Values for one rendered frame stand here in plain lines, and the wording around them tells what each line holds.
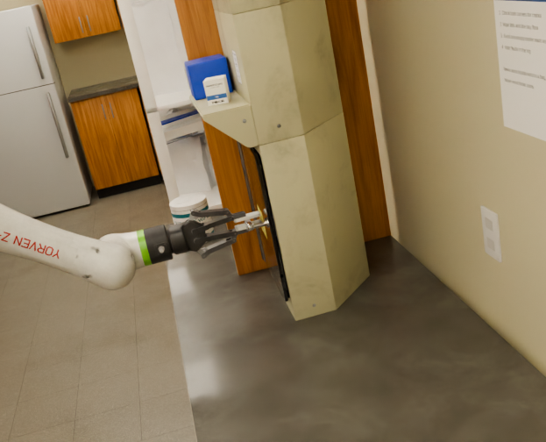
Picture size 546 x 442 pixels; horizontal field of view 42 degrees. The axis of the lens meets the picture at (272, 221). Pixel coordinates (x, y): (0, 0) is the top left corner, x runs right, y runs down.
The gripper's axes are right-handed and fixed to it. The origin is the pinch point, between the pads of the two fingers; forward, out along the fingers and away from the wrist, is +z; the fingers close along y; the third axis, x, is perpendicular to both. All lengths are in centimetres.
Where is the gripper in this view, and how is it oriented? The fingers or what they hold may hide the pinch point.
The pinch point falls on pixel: (247, 221)
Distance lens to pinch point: 184.5
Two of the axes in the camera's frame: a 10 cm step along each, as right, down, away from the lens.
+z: 9.6, -2.5, 1.3
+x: -2.0, -2.7, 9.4
